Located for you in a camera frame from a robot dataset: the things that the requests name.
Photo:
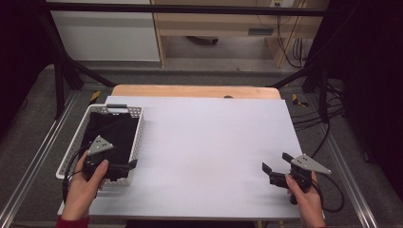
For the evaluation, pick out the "white perforated plastic basket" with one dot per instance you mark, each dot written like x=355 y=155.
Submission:
x=77 y=142

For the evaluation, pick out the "person's left hand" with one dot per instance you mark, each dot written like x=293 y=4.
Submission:
x=80 y=196

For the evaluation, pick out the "white board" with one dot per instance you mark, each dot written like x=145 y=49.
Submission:
x=202 y=152

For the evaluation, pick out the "white cabinet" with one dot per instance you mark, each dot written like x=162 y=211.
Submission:
x=104 y=38

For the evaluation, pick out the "black cloth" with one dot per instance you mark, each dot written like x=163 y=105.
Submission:
x=114 y=133

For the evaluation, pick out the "black metal frame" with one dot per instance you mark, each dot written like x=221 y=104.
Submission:
x=190 y=9

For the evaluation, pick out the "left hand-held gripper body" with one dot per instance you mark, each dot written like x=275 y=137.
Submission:
x=99 y=145

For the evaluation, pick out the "person's dark clothing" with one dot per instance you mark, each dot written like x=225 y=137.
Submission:
x=190 y=224

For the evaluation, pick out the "black curtain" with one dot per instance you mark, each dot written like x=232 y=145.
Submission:
x=19 y=47
x=374 y=79

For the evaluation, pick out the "light wooden desk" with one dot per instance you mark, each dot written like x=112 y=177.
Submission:
x=206 y=25

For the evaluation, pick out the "person's right hand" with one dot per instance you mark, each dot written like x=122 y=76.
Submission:
x=309 y=205

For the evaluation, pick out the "grey box under desk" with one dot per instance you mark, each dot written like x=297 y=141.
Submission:
x=260 y=31

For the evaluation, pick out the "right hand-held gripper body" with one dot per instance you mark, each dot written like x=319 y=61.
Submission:
x=309 y=165

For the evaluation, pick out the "wooden table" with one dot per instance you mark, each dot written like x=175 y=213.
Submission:
x=190 y=91

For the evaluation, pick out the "aluminium floor rail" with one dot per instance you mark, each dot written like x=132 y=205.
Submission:
x=38 y=152
x=348 y=186

